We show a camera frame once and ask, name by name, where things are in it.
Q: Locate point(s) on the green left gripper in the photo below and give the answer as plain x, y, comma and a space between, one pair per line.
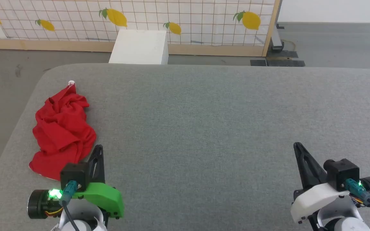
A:
106, 197

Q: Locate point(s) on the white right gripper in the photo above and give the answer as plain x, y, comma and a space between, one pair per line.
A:
316, 199

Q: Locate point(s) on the red garment with white trim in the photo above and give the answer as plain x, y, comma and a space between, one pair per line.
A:
61, 131

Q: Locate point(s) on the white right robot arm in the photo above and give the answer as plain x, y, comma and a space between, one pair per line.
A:
342, 218

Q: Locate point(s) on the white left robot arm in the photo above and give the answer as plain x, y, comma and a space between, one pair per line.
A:
85, 219

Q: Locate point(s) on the large black floor mat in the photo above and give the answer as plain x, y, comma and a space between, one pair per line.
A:
284, 59

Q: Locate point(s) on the small black floor mat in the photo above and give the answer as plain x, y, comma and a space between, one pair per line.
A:
258, 63

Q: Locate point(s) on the white box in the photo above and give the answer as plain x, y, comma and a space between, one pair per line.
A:
140, 46

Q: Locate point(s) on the lemon print grid cloth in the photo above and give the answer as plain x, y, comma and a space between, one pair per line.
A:
140, 16

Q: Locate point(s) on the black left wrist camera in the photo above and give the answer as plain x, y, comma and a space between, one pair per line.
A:
74, 175

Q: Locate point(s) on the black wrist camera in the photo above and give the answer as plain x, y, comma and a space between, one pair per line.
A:
74, 175
342, 171

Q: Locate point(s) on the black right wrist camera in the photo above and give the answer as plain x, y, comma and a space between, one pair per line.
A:
342, 171

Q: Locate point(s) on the grey metal post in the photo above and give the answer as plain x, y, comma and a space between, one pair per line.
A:
276, 38

